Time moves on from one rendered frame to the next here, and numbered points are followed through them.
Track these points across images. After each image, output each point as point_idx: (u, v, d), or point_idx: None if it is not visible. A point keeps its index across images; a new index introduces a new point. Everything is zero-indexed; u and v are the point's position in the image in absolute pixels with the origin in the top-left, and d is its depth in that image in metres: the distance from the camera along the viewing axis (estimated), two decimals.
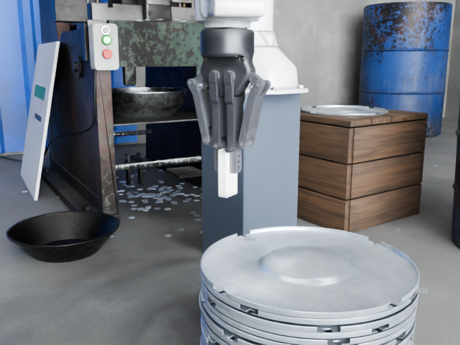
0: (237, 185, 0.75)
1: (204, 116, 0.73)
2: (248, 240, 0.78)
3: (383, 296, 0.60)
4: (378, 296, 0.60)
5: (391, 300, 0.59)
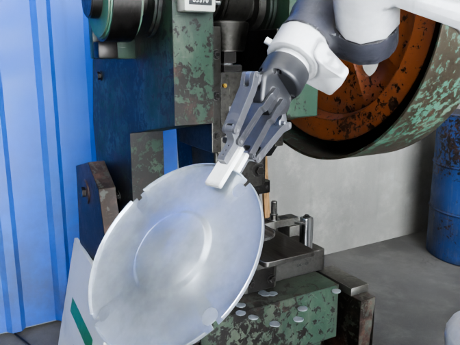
0: None
1: (247, 110, 0.73)
2: (233, 189, 0.71)
3: (108, 315, 0.69)
4: (108, 311, 0.70)
5: (101, 320, 0.69)
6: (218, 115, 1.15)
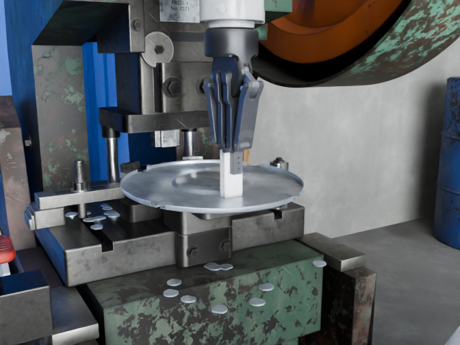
0: (220, 187, 0.74)
1: (250, 118, 0.69)
2: (284, 194, 0.76)
3: (148, 174, 0.86)
4: (152, 173, 0.86)
5: (144, 172, 0.87)
6: None
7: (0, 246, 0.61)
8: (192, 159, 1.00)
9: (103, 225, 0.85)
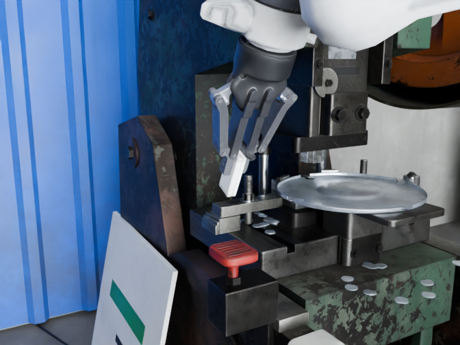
0: (228, 189, 0.74)
1: None
2: (400, 205, 0.91)
3: None
4: None
5: None
6: None
7: (246, 249, 0.76)
8: (329, 172, 1.15)
9: (274, 231, 1.00)
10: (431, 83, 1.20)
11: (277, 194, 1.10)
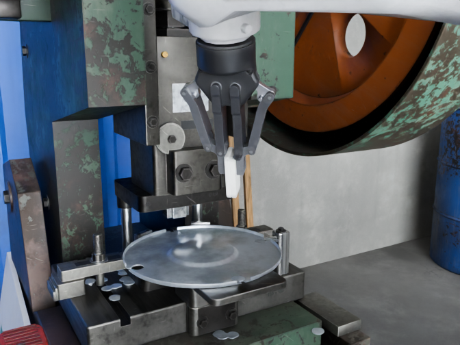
0: (226, 189, 0.74)
1: None
2: (255, 240, 1.00)
3: None
4: None
5: None
6: (154, 94, 0.84)
7: (35, 339, 0.69)
8: (200, 225, 1.08)
9: (120, 296, 0.93)
10: None
11: None
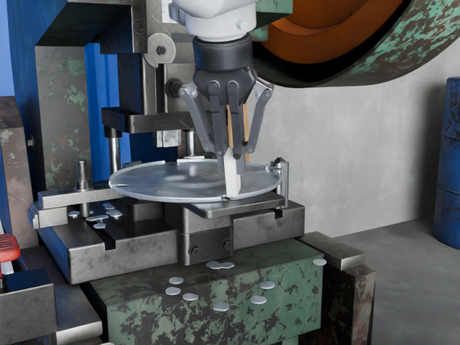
0: (226, 189, 0.74)
1: None
2: (170, 165, 0.97)
3: None
4: None
5: None
6: None
7: (5, 244, 0.62)
8: None
9: (105, 224, 0.86)
10: None
11: None
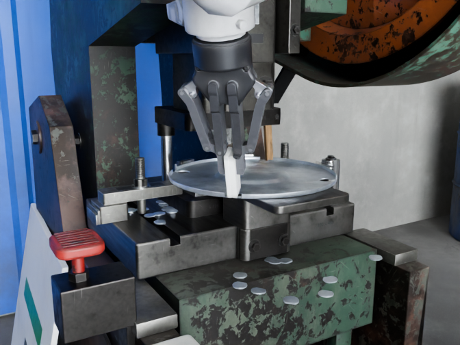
0: (226, 189, 0.74)
1: None
2: None
3: None
4: None
5: None
6: None
7: (91, 239, 0.63)
8: None
9: (165, 220, 0.87)
10: None
11: None
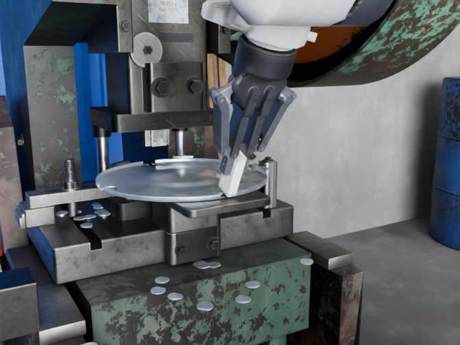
0: (228, 189, 0.74)
1: None
2: None
3: None
4: None
5: None
6: None
7: None
8: None
9: (92, 224, 0.86)
10: None
11: None
